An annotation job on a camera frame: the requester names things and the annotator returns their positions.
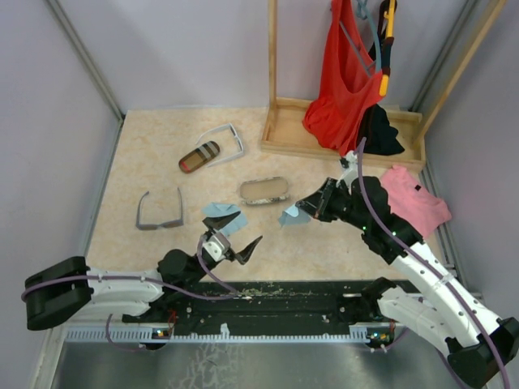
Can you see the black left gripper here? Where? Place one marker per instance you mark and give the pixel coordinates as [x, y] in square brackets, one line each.
[218, 223]

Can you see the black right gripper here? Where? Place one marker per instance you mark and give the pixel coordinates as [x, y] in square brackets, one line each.
[317, 204]

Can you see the light blue cloth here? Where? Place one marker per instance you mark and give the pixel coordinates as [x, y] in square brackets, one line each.
[293, 216]
[225, 209]

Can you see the map print glasses case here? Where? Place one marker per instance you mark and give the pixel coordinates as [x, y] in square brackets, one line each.
[264, 191]

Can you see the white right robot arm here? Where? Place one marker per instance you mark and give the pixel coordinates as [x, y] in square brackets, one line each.
[476, 342]

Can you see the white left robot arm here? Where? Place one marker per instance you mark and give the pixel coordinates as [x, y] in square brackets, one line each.
[72, 289]

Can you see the blue-grey sunglasses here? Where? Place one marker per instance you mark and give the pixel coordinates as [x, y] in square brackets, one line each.
[165, 219]

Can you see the wooden clothes rack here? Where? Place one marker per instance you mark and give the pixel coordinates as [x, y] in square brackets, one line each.
[284, 132]

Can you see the black garment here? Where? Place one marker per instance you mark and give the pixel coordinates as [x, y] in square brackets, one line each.
[381, 137]

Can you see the plaid brown glasses case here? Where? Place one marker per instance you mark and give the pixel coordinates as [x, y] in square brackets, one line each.
[199, 157]

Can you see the pink folded shirt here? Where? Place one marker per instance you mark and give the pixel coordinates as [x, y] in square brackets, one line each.
[409, 199]

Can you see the red garment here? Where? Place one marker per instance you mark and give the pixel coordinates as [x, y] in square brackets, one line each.
[349, 84]

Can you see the yellow black hanger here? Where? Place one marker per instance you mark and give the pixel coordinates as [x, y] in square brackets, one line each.
[383, 48]

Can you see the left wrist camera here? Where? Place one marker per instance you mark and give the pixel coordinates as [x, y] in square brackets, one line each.
[217, 247]

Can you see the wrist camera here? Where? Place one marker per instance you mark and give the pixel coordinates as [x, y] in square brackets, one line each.
[349, 164]
[217, 247]

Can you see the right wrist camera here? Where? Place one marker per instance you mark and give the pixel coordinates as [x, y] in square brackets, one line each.
[349, 164]

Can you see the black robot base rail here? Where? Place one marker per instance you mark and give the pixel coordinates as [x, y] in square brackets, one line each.
[264, 309]

